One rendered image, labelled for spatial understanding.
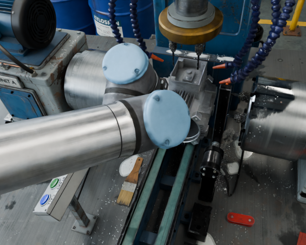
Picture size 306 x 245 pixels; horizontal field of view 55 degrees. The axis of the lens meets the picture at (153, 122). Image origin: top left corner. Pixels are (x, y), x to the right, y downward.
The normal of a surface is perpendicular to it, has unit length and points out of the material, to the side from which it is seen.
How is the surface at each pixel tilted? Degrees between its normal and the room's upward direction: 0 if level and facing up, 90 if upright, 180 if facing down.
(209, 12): 0
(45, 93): 90
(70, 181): 56
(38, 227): 0
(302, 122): 43
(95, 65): 13
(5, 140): 21
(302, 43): 0
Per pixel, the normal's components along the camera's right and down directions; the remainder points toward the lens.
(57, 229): -0.07, -0.65
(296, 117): -0.25, -0.04
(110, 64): -0.18, -0.28
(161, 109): 0.58, -0.08
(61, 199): 0.75, -0.19
